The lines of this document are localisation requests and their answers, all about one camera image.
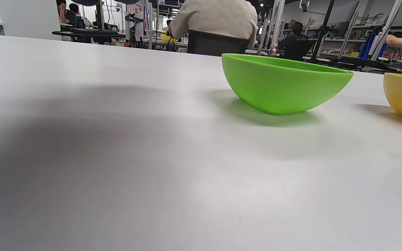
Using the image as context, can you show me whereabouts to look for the black chair back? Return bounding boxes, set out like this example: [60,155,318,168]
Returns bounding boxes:
[187,30,251,57]

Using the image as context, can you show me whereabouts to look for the black desk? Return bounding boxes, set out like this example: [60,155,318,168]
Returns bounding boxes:
[52,29,127,44]

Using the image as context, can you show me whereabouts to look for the green plastic bowl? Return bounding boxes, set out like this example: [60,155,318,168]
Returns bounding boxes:
[221,53,354,116]

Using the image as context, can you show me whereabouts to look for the black monitor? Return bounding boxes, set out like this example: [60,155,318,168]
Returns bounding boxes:
[329,22,350,38]

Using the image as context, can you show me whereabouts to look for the black pole stand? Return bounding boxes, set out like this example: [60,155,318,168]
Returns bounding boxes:
[309,0,336,63]

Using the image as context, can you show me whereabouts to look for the white shelving rack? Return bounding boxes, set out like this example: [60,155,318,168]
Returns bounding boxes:
[304,12,402,65]

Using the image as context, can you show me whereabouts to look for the blue jacket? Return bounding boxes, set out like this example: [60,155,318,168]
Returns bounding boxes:
[358,26,386,60]

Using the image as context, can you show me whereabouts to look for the white pole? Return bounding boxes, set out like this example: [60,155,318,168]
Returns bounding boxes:
[370,0,402,61]

